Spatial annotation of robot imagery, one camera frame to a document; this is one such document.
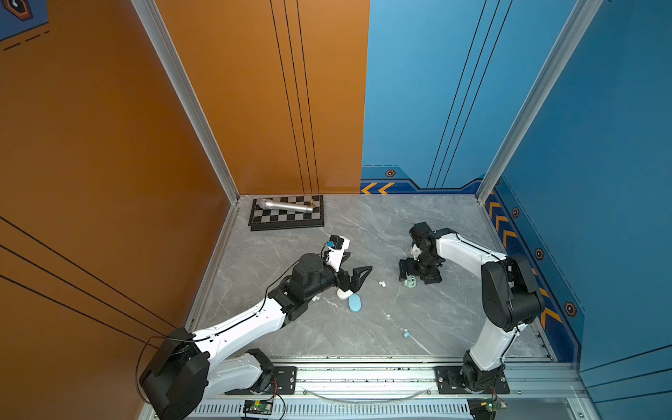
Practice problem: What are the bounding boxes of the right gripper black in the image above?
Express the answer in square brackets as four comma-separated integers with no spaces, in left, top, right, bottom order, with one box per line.
[396,253,439,283]

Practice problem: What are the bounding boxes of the mint green earbud charging case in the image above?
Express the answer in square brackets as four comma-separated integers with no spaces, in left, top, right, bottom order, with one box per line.
[404,276,417,288]

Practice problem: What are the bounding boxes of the blue earbud charging case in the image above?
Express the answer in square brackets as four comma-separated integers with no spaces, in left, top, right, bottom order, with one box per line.
[348,294,362,313]

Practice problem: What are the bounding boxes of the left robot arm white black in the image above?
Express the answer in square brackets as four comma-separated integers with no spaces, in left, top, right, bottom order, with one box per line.
[136,253,373,419]

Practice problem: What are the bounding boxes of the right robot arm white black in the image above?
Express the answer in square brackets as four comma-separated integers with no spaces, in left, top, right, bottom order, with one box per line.
[399,222,545,394]

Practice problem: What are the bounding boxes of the white earbud charging case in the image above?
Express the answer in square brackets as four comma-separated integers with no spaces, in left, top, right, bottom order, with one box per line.
[337,289,354,300]

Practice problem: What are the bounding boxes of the black white chessboard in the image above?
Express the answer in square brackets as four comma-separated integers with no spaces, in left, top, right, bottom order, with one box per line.
[248,195,325,231]

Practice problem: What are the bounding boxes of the silver microphone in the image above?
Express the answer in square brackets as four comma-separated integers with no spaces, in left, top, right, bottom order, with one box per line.
[258,199,314,214]

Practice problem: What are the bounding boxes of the right green circuit board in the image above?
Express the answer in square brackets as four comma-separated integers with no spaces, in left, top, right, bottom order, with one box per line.
[467,399,508,420]

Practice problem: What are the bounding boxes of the green circuit board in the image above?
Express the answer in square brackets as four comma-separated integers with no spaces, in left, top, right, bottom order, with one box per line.
[467,399,508,420]
[241,399,274,419]

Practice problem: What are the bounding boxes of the left green circuit board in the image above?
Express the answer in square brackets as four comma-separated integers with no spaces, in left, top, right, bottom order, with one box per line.
[241,399,274,419]

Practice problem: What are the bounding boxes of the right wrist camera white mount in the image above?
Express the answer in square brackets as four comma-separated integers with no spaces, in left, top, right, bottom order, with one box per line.
[411,244,422,260]

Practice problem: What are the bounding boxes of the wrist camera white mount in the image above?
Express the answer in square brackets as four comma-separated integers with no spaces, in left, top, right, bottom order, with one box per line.
[411,244,422,260]
[324,234,350,272]

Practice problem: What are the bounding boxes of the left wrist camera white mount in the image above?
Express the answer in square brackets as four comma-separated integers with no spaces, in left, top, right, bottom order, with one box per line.
[324,234,350,272]

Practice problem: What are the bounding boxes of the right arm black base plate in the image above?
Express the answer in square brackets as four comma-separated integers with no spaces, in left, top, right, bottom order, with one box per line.
[434,365,510,395]

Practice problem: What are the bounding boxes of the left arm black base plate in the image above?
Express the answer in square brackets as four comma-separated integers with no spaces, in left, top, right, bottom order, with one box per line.
[226,366,298,397]

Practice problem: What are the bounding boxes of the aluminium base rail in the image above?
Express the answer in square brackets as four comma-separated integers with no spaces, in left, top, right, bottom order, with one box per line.
[189,357,600,419]

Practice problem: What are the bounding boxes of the right aluminium corner post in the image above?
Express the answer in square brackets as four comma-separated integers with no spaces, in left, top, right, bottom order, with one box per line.
[475,0,603,205]

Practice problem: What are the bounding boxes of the aluminium corner post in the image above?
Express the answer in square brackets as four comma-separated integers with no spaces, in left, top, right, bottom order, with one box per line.
[131,0,240,205]
[475,0,603,205]

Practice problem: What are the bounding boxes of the left aluminium corner post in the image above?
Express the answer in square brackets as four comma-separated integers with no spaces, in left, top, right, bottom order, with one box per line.
[131,0,240,205]

